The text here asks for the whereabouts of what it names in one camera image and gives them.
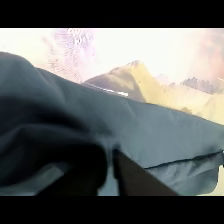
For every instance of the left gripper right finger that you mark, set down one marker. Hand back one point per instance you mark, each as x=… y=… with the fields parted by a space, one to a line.
x=136 y=180

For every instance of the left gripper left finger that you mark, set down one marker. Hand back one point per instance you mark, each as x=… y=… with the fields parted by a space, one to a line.
x=75 y=185

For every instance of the blue garment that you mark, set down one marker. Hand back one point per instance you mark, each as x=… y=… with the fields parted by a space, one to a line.
x=160 y=133

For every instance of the purple printed garment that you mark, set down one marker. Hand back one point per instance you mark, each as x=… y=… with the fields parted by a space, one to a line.
x=71 y=55

